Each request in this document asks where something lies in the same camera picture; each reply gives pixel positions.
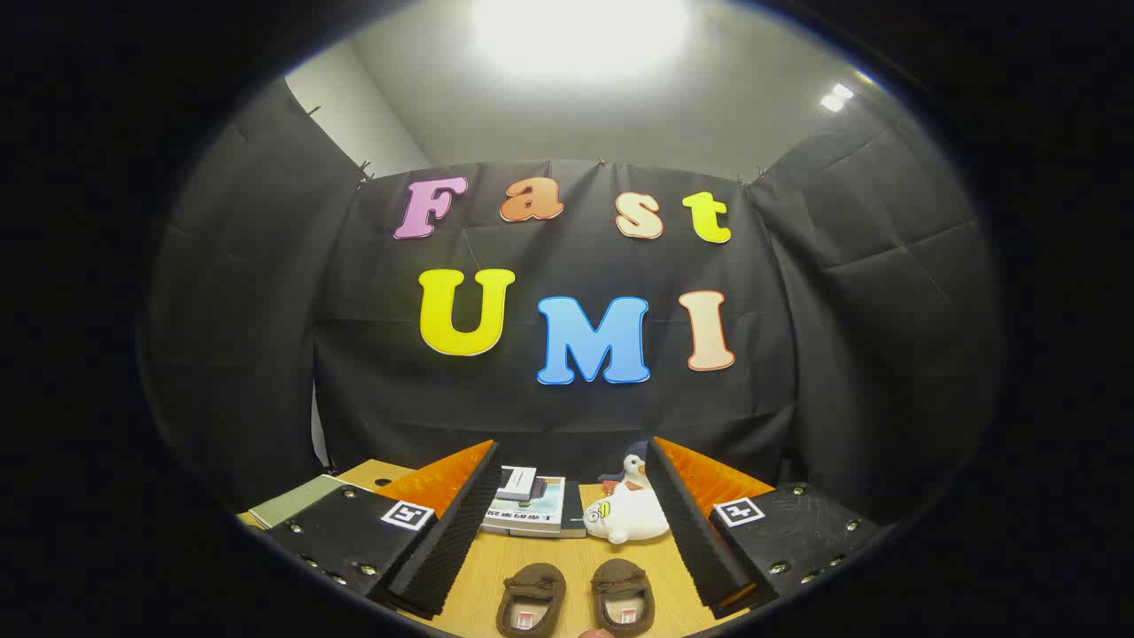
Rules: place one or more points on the brown fuzzy shoe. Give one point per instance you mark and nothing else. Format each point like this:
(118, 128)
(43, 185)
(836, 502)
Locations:
(623, 580)
(532, 585)

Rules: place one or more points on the white plush toy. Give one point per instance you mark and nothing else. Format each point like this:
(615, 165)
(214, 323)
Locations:
(633, 518)

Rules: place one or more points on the penguin plush toy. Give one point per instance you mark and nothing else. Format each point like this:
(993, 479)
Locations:
(633, 470)

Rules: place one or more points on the black backdrop cloth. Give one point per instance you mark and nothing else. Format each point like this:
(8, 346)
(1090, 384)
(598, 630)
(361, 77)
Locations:
(797, 354)

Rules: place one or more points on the book with blue picture cover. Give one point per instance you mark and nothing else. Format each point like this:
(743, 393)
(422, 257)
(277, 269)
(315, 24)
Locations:
(516, 483)

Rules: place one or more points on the green fabric storage box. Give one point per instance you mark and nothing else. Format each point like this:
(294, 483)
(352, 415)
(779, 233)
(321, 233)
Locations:
(292, 502)

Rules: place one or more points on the large ceiling light panel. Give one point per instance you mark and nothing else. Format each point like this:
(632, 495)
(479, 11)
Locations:
(580, 31)

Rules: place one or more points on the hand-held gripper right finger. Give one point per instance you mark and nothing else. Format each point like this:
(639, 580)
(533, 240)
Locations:
(687, 523)

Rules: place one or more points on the small ceiling light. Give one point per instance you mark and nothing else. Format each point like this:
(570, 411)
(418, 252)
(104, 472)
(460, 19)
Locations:
(837, 96)

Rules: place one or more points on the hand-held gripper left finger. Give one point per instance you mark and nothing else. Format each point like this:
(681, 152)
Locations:
(461, 532)

